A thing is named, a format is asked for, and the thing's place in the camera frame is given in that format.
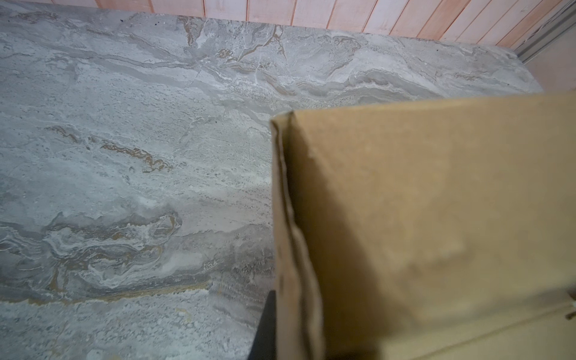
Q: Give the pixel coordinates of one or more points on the brown cardboard box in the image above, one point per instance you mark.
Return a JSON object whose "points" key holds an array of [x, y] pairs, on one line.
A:
{"points": [[436, 229]]}

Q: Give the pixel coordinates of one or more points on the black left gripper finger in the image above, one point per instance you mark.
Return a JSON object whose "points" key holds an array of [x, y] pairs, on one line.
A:
{"points": [[264, 343]]}

